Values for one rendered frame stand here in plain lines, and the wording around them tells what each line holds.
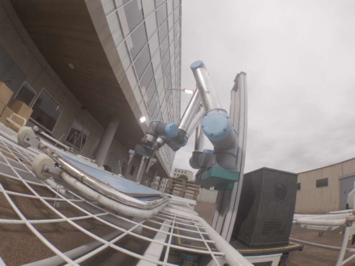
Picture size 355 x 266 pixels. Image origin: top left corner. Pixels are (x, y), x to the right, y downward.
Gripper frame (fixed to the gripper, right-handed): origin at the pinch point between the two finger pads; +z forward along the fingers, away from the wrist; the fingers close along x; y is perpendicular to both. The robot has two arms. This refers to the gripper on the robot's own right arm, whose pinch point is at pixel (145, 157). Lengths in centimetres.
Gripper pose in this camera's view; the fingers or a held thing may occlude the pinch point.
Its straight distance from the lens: 131.3
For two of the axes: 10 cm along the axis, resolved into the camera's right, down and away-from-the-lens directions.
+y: 7.8, 6.1, -1.2
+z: -5.9, 6.5, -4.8
